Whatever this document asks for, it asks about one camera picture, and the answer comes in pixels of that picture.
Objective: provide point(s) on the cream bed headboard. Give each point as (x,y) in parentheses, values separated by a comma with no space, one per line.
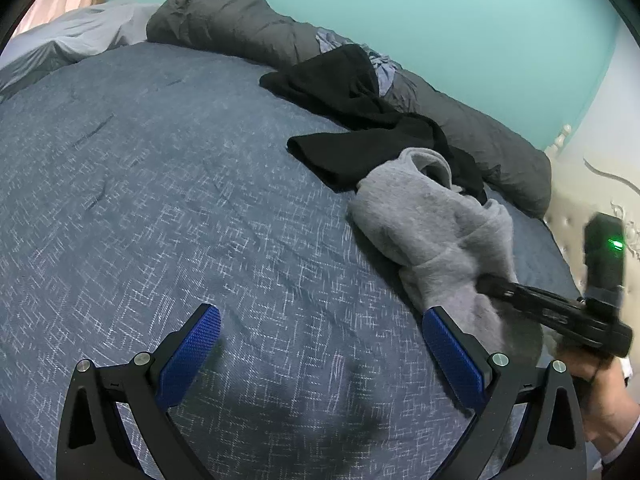
(575,200)

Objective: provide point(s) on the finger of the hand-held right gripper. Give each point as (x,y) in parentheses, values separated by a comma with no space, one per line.
(530,300)

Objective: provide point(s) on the person's right forearm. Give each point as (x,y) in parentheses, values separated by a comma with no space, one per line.
(625,462)

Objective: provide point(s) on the dark grey rolled duvet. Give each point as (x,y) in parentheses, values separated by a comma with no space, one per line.
(240,20)

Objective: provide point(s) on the person's right hand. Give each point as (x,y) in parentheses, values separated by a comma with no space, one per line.
(607,405)

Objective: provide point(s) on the light grey bed sheet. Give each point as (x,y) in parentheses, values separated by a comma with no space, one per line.
(75,35)

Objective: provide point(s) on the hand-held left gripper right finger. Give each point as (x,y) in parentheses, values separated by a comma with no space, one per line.
(450,355)

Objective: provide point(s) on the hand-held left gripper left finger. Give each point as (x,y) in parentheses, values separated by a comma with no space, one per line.
(192,355)

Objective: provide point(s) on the blue patterned bed cover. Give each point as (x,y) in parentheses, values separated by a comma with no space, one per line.
(150,185)

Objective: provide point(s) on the crumpled blue-grey cloth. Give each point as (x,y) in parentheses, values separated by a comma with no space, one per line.
(382,72)

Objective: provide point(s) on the grey sweater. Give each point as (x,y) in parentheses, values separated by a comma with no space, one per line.
(435,225)

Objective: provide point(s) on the black tights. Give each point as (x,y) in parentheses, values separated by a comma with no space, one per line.
(350,110)

